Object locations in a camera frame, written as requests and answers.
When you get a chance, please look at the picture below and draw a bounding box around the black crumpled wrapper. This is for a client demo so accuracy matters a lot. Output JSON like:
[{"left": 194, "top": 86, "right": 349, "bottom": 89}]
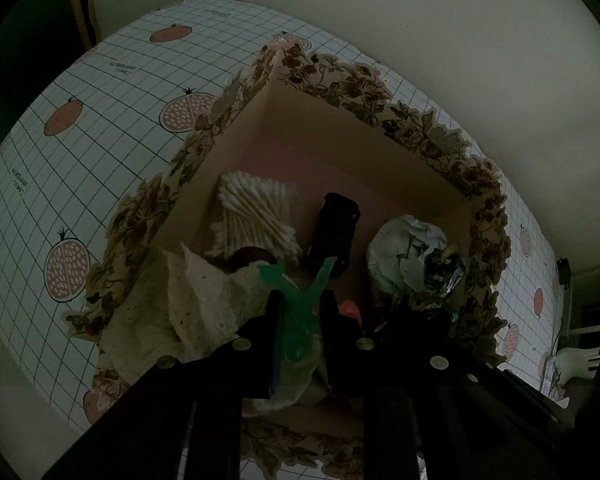
[{"left": 422, "top": 245, "right": 467, "bottom": 306}]

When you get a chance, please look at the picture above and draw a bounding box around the white frame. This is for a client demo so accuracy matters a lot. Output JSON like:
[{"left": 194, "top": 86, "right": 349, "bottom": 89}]
[{"left": 565, "top": 260, "right": 600, "bottom": 351}]

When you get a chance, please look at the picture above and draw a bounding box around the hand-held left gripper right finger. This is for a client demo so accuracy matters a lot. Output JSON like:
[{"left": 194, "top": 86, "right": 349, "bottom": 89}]
[{"left": 321, "top": 290, "right": 561, "bottom": 480}]

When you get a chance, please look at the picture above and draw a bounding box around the cotton swab pack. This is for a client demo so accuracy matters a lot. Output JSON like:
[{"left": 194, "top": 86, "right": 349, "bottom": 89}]
[{"left": 205, "top": 171, "right": 303, "bottom": 266}]

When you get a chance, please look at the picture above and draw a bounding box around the dark green cabinet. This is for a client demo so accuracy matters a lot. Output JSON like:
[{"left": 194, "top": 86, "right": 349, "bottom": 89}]
[{"left": 0, "top": 0, "right": 81, "bottom": 76}]

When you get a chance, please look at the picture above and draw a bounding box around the floral paper box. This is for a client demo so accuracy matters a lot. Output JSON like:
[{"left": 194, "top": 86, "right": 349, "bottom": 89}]
[{"left": 62, "top": 42, "right": 512, "bottom": 480}]

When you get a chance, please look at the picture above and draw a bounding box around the white plastic chair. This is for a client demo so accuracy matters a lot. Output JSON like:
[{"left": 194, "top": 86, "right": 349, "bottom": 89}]
[{"left": 552, "top": 345, "right": 600, "bottom": 386}]

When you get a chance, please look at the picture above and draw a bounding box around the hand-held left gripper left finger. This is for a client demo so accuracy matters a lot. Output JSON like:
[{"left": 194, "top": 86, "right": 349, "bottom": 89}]
[{"left": 42, "top": 290, "right": 286, "bottom": 480}]

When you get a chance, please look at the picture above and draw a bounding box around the maroon rounded object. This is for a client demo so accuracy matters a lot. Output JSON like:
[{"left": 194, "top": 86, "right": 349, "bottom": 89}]
[{"left": 230, "top": 246, "right": 276, "bottom": 273}]

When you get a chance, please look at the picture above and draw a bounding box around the green plastic toy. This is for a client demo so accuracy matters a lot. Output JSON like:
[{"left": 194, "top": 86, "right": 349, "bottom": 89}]
[{"left": 257, "top": 256, "right": 338, "bottom": 366}]

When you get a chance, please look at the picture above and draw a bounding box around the pink small object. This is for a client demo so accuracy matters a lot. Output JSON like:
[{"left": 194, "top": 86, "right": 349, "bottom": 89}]
[{"left": 336, "top": 300, "right": 363, "bottom": 326}]

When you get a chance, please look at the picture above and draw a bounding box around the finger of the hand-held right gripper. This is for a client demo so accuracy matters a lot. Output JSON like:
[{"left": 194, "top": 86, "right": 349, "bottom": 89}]
[{"left": 400, "top": 307, "right": 576, "bottom": 441}]

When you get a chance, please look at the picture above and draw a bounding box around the brown wooden board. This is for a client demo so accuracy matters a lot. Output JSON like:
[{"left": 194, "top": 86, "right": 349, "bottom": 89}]
[{"left": 65, "top": 0, "right": 103, "bottom": 48}]

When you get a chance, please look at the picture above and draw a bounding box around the cream lace cloth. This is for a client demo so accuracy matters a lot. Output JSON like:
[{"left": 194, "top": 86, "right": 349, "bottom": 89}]
[{"left": 100, "top": 242, "right": 326, "bottom": 418}]

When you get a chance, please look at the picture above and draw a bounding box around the crumpled white paper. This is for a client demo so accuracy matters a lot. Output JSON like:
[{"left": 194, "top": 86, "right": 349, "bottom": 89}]
[{"left": 366, "top": 214, "right": 453, "bottom": 301}]

